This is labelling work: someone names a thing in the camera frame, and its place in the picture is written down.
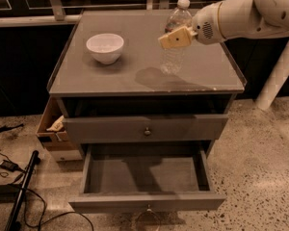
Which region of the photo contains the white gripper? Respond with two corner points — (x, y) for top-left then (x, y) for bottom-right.
(158, 3), (223, 49)

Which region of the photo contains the clear plastic water bottle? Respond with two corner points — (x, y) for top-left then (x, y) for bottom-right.
(161, 0), (192, 75)

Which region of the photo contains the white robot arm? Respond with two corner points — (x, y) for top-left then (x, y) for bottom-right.
(159, 0), (289, 49)

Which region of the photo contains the grey wooden drawer cabinet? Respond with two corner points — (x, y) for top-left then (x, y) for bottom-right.
(46, 9), (248, 159)

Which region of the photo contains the round top drawer knob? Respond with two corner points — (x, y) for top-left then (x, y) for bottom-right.
(144, 127), (151, 136)

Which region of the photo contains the grey top drawer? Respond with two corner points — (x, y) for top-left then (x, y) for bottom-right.
(56, 95), (236, 144)

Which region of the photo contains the grey open middle drawer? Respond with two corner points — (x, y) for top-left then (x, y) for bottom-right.
(69, 141), (225, 214)

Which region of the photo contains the white ceramic bowl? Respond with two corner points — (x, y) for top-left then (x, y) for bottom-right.
(86, 34), (124, 64)

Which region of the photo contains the white diagonal support column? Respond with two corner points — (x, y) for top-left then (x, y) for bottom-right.
(255, 40), (289, 111)

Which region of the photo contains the open cardboard box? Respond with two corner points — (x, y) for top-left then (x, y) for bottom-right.
(36, 98), (82, 162)

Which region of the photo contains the black power adapter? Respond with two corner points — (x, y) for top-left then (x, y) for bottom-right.
(0, 160), (18, 172)

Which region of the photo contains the black pole on floor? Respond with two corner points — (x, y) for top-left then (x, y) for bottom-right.
(4, 150), (40, 231)

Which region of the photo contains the metal window railing frame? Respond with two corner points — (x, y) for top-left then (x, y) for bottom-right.
(0, 0), (258, 29)

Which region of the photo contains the black floor cable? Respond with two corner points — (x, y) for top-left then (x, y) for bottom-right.
(0, 146), (94, 231)

